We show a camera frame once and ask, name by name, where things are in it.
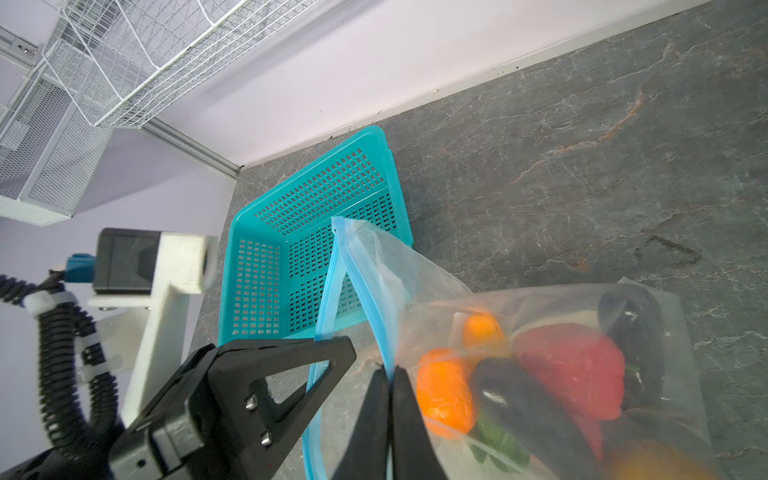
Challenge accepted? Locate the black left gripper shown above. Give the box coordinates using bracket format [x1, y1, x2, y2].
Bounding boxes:
[17, 335, 358, 480]

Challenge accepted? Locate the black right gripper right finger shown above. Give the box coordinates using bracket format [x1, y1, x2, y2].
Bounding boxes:
[391, 367, 447, 480]

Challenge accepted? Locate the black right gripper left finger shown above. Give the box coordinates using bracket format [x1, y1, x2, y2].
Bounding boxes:
[333, 367, 391, 480]

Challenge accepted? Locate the small orange toy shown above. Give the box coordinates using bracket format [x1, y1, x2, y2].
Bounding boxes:
[416, 348, 476, 440]

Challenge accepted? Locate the red pepper toy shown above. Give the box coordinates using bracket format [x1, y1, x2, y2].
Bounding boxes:
[512, 323, 625, 460]

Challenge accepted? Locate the clear zip top bag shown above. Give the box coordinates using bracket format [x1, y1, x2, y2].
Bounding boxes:
[302, 217, 722, 479]

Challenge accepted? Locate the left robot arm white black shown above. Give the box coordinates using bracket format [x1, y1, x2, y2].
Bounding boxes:
[1, 272, 356, 479]

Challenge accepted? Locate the dark thin eggplant toy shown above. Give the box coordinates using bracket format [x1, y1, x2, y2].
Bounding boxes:
[469, 357, 603, 479]

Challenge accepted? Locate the teal plastic basket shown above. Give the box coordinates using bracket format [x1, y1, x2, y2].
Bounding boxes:
[218, 126, 414, 344]

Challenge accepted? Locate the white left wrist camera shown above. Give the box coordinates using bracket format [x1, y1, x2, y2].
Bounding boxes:
[65, 228, 218, 426]

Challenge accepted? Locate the white mesh wall box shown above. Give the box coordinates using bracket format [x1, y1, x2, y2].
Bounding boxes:
[1, 62, 114, 226]

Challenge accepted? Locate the white wire wall rack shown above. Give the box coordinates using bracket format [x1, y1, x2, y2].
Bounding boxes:
[42, 0, 315, 128]

